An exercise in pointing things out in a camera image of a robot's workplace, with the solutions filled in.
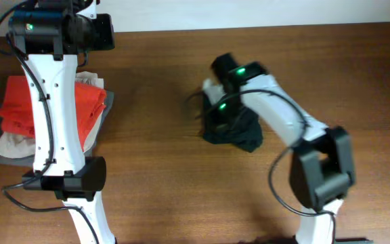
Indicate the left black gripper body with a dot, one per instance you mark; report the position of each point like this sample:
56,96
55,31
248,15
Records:
102,33

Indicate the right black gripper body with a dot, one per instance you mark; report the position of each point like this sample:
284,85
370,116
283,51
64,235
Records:
225,112

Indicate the black Nike t-shirt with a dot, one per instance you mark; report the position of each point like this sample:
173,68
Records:
249,140

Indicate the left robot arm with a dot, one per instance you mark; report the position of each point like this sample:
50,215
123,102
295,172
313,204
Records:
47,38

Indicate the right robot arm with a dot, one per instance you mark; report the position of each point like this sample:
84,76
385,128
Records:
322,168

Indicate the red folded shirt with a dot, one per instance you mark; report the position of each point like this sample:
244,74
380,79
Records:
17,112

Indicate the beige folded shirt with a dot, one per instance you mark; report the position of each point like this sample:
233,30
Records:
18,138

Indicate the grey folded shirt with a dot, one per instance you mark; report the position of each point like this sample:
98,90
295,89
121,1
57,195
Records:
12,161

